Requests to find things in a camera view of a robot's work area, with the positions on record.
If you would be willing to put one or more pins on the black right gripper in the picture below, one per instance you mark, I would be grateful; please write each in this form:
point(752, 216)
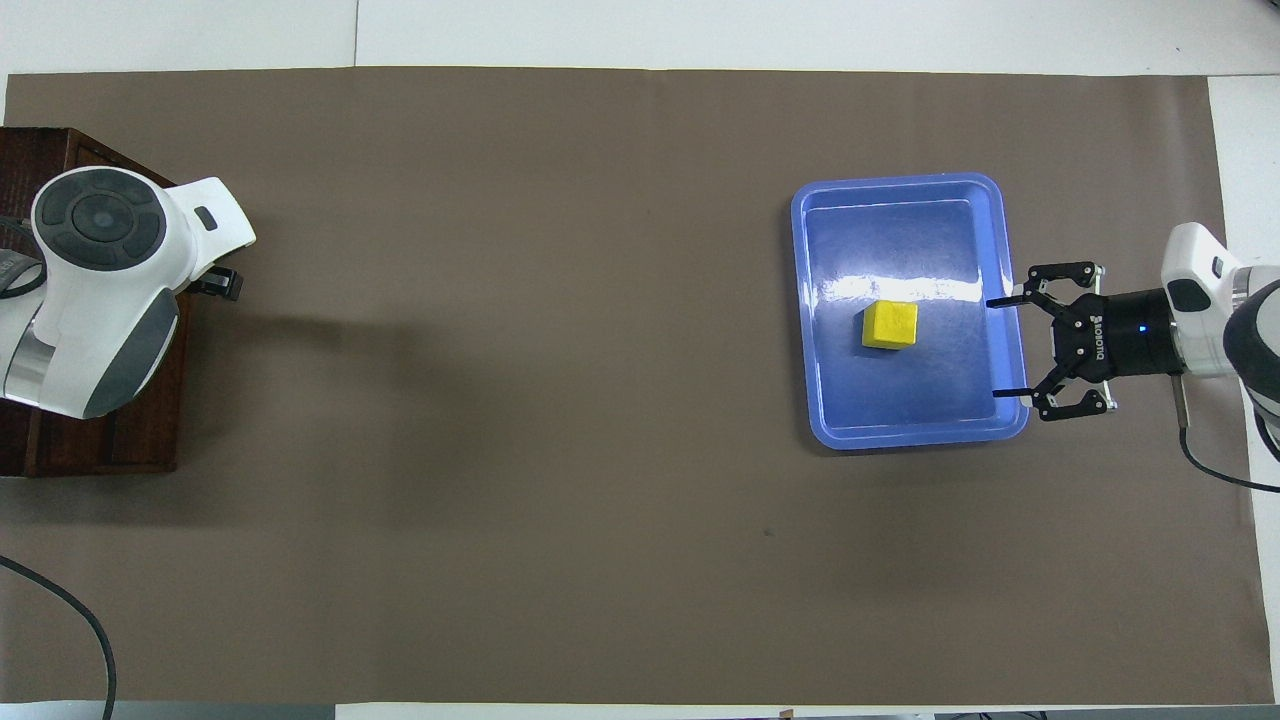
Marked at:
point(1130, 335)

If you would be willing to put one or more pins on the yellow cube block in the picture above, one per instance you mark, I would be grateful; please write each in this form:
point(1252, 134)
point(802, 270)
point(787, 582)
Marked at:
point(890, 326)

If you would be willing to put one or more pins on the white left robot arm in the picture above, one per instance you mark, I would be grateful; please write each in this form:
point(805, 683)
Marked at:
point(100, 300)

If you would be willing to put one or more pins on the dark wooden drawer cabinet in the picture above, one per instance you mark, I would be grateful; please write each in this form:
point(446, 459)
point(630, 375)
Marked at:
point(30, 150)

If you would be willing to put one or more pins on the blue plastic tray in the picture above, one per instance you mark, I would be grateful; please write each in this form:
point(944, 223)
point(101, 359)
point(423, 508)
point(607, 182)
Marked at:
point(930, 400)

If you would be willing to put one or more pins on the brown paper table mat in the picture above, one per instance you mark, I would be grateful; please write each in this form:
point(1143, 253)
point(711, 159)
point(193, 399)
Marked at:
point(500, 400)

